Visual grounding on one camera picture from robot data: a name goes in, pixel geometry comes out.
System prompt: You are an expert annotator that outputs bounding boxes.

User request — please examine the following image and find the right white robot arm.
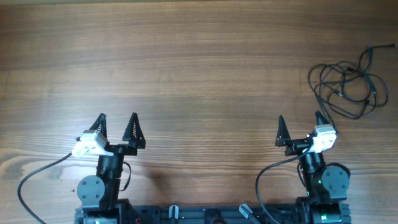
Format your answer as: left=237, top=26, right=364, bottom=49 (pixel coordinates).
left=275, top=111, right=351, bottom=223

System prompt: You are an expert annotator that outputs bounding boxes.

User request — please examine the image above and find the thin black cable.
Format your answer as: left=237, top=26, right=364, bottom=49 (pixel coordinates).
left=307, top=43, right=397, bottom=125

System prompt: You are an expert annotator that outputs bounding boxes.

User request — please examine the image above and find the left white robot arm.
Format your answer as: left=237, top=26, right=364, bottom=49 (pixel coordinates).
left=72, top=113, right=146, bottom=224

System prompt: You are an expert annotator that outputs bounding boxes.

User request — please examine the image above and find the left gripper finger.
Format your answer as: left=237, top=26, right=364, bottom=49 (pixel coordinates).
left=122, top=113, right=146, bottom=149
left=89, top=113, right=107, bottom=138

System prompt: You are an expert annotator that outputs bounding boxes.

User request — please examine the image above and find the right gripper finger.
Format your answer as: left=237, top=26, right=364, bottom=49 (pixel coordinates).
left=315, top=110, right=329, bottom=126
left=275, top=115, right=291, bottom=147

